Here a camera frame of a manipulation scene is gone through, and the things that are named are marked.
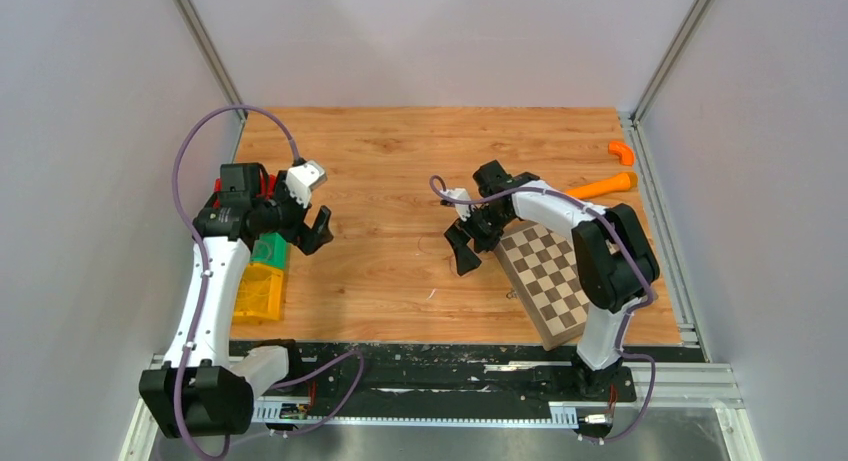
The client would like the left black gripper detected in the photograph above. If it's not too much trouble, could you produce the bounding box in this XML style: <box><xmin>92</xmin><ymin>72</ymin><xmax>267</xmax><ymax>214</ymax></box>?
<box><xmin>252</xmin><ymin>172</ymin><xmax>334</xmax><ymax>255</ymax></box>

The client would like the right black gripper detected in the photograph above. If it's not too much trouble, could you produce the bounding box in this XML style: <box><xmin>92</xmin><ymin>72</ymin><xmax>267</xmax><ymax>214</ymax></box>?
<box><xmin>444</xmin><ymin>205</ymin><xmax>513</xmax><ymax>277</ymax></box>

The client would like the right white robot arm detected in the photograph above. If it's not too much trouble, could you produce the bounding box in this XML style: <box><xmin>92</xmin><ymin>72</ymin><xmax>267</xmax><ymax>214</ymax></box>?
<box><xmin>429</xmin><ymin>161</ymin><xmax>660</xmax><ymax>399</ymax></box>

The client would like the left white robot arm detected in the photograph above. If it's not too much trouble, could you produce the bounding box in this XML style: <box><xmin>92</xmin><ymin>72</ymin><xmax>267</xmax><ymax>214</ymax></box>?
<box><xmin>139</xmin><ymin>160</ymin><xmax>333</xmax><ymax>439</ymax></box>

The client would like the green plastic bin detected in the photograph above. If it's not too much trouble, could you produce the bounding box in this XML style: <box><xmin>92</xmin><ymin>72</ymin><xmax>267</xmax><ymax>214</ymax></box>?
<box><xmin>250</xmin><ymin>233</ymin><xmax>289</xmax><ymax>270</ymax></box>

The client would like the red plastic bin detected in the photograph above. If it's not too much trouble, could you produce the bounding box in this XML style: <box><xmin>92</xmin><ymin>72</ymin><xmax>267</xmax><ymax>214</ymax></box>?
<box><xmin>213</xmin><ymin>164</ymin><xmax>276</xmax><ymax>200</ymax></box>

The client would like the wooden chessboard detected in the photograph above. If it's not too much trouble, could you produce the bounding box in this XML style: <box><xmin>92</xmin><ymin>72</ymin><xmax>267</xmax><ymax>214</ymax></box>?
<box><xmin>495</xmin><ymin>221</ymin><xmax>590</xmax><ymax>351</ymax></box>

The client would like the yellow plastic bin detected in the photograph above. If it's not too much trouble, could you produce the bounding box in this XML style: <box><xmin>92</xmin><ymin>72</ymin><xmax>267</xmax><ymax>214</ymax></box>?
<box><xmin>232</xmin><ymin>262</ymin><xmax>286</xmax><ymax>324</ymax></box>

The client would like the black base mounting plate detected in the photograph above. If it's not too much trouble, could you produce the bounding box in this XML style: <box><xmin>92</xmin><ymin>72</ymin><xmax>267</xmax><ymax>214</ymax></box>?
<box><xmin>229</xmin><ymin>339</ymin><xmax>639</xmax><ymax>422</ymax></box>

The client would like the orange plastic carrot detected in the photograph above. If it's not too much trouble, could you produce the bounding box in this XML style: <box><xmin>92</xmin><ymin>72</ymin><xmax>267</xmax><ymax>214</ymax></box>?
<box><xmin>566</xmin><ymin>172</ymin><xmax>639</xmax><ymax>200</ymax></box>

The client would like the orange curved pipe piece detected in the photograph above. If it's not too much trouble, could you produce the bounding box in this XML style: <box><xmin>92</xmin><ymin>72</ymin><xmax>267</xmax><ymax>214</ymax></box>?
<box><xmin>607</xmin><ymin>141</ymin><xmax>635</xmax><ymax>167</ymax></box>

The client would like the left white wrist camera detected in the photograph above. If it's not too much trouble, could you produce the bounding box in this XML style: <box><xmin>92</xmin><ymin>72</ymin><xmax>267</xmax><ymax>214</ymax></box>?
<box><xmin>285</xmin><ymin>160</ymin><xmax>327</xmax><ymax>208</ymax></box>

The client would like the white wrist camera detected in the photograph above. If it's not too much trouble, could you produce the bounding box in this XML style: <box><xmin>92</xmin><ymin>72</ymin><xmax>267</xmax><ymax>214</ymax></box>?
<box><xmin>439</xmin><ymin>188</ymin><xmax>472</xmax><ymax>221</ymax></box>
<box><xmin>285</xmin><ymin>160</ymin><xmax>327</xmax><ymax>208</ymax></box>

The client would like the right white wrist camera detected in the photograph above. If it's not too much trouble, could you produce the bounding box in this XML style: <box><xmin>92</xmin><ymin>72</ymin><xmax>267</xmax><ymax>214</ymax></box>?
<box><xmin>439</xmin><ymin>188</ymin><xmax>472</xmax><ymax>221</ymax></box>

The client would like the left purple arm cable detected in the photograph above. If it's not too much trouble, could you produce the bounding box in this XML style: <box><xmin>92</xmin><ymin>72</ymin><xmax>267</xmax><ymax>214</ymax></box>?
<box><xmin>170</xmin><ymin>105</ymin><xmax>366</xmax><ymax>461</ymax></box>

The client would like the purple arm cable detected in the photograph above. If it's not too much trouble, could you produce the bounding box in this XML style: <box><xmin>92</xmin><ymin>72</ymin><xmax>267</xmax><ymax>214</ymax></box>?
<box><xmin>170</xmin><ymin>105</ymin><xmax>366</xmax><ymax>461</ymax></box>
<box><xmin>429</xmin><ymin>174</ymin><xmax>658</xmax><ymax>445</ymax></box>

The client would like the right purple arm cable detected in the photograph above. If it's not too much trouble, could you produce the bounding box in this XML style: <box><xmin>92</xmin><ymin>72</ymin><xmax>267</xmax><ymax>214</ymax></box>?
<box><xmin>429</xmin><ymin>174</ymin><xmax>658</xmax><ymax>445</ymax></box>

